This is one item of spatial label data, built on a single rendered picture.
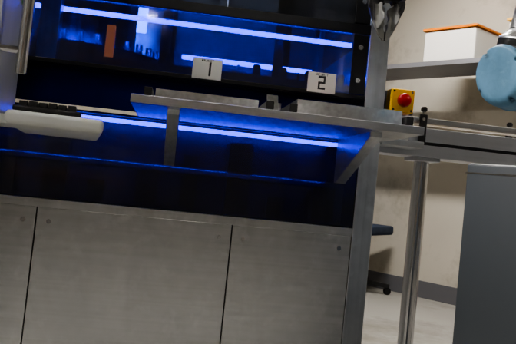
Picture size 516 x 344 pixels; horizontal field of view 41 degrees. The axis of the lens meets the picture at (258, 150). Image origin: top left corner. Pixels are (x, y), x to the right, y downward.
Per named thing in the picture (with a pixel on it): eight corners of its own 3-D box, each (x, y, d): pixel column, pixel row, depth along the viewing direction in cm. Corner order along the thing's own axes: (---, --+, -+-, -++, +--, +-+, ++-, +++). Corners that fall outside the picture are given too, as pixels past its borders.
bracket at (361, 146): (333, 182, 203) (337, 138, 203) (343, 183, 203) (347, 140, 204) (365, 183, 169) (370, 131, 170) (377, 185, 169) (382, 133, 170)
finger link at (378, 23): (377, 35, 164) (380, -3, 164) (370, 40, 169) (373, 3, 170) (389, 37, 164) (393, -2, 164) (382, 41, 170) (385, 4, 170)
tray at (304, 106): (276, 124, 198) (277, 111, 198) (363, 133, 201) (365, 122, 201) (296, 113, 164) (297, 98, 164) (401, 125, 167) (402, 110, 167)
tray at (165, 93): (157, 114, 205) (158, 102, 205) (243, 124, 208) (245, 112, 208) (154, 101, 171) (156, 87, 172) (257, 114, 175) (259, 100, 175)
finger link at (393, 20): (389, 37, 164) (393, -2, 164) (382, 41, 170) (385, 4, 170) (402, 38, 164) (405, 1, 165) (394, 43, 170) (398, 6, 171)
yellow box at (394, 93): (382, 113, 212) (385, 90, 213) (405, 116, 213) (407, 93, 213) (390, 110, 205) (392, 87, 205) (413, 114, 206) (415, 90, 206)
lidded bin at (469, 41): (501, 68, 447) (504, 34, 448) (474, 58, 425) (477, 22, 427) (448, 72, 478) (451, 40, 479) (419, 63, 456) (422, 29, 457)
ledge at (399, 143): (368, 146, 219) (368, 140, 219) (408, 150, 221) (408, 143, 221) (382, 143, 205) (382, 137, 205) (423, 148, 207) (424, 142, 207)
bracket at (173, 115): (163, 164, 197) (168, 120, 198) (173, 166, 197) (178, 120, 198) (161, 163, 163) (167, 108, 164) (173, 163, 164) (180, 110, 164)
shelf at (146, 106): (140, 118, 204) (140, 112, 205) (368, 144, 213) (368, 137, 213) (130, 101, 157) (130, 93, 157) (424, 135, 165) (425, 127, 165)
